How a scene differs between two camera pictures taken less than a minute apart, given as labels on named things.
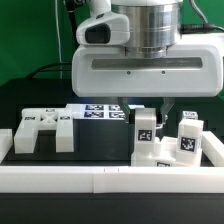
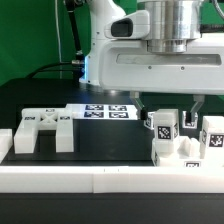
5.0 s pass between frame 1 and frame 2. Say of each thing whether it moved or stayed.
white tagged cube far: stayed
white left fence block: stayed
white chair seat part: moved
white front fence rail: stayed
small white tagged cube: moved
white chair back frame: stayed
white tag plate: stayed
